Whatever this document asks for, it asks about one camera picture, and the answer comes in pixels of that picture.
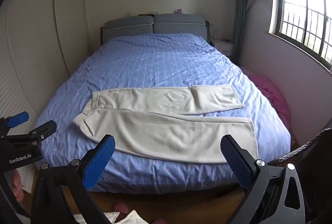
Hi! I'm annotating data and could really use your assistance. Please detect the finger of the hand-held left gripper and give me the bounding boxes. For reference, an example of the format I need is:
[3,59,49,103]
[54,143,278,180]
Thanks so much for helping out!
[5,120,57,147]
[0,111,30,137]

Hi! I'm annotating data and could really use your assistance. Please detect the dark framed window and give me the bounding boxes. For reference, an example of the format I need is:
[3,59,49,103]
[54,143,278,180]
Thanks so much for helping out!
[268,0,332,70]

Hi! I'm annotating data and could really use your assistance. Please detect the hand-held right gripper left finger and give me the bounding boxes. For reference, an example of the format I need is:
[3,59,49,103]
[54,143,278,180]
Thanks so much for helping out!
[31,134,116,224]

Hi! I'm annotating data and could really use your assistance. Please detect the white slatted wardrobe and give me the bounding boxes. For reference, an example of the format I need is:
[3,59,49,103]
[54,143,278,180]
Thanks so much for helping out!
[0,0,93,137]

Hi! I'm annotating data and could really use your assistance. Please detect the dark wicker chair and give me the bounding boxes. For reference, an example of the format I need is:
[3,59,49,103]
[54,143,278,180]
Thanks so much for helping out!
[272,127,332,165]

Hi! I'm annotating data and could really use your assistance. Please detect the grey padded headboard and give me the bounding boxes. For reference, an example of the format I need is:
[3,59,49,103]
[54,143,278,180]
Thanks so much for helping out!
[100,13,210,46]

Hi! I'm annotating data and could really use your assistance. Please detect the cream pants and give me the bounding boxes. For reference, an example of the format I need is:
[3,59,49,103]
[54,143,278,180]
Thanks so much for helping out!
[73,85,259,164]

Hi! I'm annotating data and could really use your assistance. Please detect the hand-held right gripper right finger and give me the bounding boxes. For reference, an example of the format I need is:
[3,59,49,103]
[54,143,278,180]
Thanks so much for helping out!
[220,134,306,224]

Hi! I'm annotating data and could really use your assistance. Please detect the blue striped bed sheet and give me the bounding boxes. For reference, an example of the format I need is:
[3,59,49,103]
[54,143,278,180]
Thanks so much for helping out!
[35,33,292,195]

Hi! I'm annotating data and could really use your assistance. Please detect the white nightstand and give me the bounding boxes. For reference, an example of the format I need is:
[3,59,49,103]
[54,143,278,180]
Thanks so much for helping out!
[210,38,235,61]

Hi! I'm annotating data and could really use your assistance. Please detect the pink blanket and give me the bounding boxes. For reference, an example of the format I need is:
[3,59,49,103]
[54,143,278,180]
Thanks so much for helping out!
[242,69,291,131]

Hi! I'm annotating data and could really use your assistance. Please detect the white folded cloth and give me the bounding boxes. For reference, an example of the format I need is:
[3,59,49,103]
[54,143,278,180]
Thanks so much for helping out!
[102,210,146,224]

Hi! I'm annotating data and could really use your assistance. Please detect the person's left hand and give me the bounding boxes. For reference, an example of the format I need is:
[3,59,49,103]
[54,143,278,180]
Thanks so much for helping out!
[12,170,25,202]

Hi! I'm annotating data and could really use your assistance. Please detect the grey-green curtain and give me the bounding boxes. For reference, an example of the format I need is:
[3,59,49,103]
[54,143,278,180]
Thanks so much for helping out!
[234,0,254,64]

